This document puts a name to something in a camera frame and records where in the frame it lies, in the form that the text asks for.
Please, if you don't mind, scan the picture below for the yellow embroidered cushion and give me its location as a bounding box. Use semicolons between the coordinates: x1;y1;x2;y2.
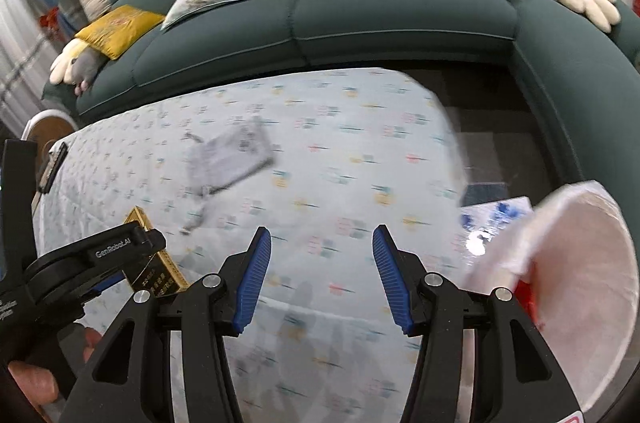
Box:
74;4;166;60

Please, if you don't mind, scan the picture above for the blue patterned white box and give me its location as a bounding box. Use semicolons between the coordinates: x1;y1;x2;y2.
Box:
459;197;533;266

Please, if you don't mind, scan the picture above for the grey translucent plastic wrapper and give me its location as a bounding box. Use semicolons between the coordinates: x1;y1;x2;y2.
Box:
179;115;277;236

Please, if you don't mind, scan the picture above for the gold black box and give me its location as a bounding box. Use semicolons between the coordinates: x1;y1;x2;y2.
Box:
122;205;190;299

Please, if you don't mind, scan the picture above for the round wooden stool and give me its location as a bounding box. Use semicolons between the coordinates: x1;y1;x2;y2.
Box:
21;110;76;154

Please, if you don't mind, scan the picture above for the white curtain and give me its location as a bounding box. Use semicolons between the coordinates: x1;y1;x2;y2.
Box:
0;0;51;128

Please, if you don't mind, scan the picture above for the teal fabric sofa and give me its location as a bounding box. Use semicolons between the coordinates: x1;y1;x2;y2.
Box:
42;0;640;224

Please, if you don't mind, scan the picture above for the floral tablecloth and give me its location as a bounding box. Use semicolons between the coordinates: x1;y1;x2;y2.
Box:
32;68;473;423

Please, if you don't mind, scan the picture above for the person's left hand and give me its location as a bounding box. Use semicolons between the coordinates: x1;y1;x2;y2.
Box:
7;325;103;423

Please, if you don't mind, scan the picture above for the grey plush toy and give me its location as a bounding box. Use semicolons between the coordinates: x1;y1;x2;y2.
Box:
70;50;108;96

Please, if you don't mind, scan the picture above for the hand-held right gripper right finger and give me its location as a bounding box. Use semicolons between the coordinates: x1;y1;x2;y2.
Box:
371;224;583;423

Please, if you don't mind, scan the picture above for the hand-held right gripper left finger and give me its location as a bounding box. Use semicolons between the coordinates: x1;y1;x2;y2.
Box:
59;225;273;423

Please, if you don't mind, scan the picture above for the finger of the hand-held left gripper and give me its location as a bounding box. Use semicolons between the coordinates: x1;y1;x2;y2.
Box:
131;227;167;265
90;274;130;296

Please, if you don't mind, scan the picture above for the bin with white bag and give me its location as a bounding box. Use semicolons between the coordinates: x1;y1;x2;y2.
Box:
462;179;640;423

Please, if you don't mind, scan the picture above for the red tassel ornament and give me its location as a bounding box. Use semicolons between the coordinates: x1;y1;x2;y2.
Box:
39;5;63;36

